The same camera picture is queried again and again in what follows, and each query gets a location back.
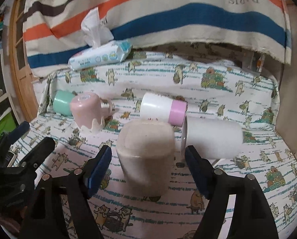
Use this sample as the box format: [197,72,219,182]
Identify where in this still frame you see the beige speckled cup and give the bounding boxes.
[116,119,175,197]

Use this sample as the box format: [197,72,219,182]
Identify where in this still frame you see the mint green cup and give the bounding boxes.
[53,90,75,117]

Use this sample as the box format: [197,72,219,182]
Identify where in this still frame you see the pink cup with white base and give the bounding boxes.
[70,92,113,134]

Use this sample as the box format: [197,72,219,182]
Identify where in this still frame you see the white and lilac cup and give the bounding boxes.
[140,92,187,127]

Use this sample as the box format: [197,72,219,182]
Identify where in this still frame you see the smartwatch on wrist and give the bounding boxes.
[4,151,18,167]

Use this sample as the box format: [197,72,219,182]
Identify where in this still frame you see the wooden shelf side panel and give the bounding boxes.
[276,4,297,153]

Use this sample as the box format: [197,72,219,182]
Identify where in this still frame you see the baby wipes pack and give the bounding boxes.
[68,8,132,71]

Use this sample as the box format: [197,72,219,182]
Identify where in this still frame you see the cat print bed sheet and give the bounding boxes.
[8,42,297,239]

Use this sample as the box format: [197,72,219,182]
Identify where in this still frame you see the striped Paris cloth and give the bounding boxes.
[23,0,292,77]

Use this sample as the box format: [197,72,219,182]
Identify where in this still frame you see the white mug with handle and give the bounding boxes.
[181,117,243,160]

